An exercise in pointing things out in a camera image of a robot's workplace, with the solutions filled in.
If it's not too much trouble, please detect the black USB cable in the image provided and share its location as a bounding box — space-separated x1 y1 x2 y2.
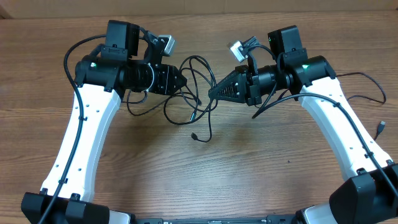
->
126 55 218 143
335 72 387 141

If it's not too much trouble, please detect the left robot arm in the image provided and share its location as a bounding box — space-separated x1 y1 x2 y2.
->
21 20 187 223

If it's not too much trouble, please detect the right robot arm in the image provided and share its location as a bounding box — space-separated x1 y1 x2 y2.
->
208 26 397 223

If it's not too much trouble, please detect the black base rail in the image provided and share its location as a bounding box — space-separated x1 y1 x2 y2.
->
133 215 302 224

